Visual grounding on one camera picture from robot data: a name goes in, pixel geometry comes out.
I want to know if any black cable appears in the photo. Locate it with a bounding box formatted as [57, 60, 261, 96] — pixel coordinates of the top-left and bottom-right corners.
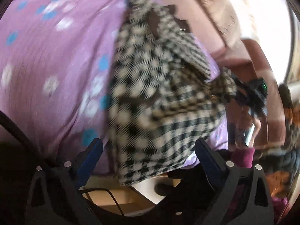
[0, 111, 38, 155]

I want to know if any black cream plaid jacket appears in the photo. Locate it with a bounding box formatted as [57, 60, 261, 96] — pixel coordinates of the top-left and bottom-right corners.
[108, 0, 237, 185]

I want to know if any purple floral bed sheet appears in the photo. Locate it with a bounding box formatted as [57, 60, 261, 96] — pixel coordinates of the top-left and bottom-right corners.
[0, 0, 230, 176]

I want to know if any beige striped pillow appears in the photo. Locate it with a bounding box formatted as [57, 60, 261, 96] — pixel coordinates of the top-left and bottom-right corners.
[196, 0, 241, 49]

